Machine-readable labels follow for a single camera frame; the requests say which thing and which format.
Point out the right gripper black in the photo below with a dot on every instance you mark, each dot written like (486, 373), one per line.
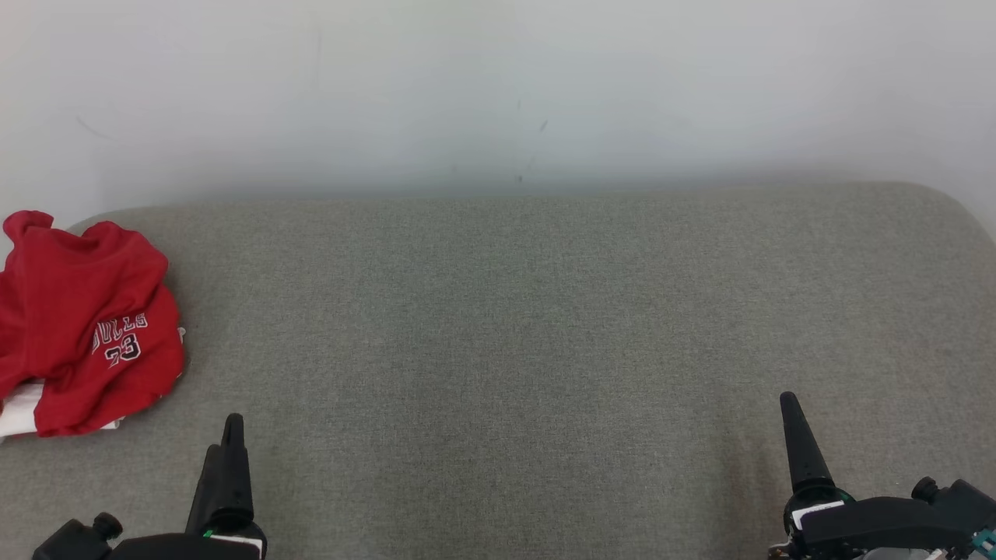
(887, 525)

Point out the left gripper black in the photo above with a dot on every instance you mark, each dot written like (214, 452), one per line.
(156, 548)

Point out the red shorts white side stripe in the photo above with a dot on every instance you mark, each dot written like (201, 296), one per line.
(85, 295)

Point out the grey fabric sofa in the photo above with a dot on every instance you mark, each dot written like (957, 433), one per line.
(498, 350)

